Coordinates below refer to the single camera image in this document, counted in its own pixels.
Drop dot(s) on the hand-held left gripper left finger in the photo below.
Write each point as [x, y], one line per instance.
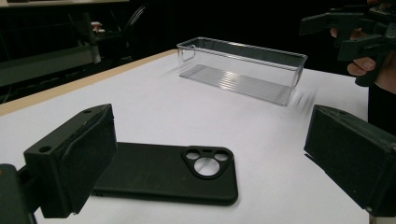
[71, 161]

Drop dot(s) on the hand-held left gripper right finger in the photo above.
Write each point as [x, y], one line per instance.
[351, 161]

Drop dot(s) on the black phone case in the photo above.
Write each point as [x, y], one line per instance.
[149, 174]

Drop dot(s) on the clear plastic box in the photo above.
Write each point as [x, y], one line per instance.
[236, 84]

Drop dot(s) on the black chair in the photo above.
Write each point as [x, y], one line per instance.
[136, 18]

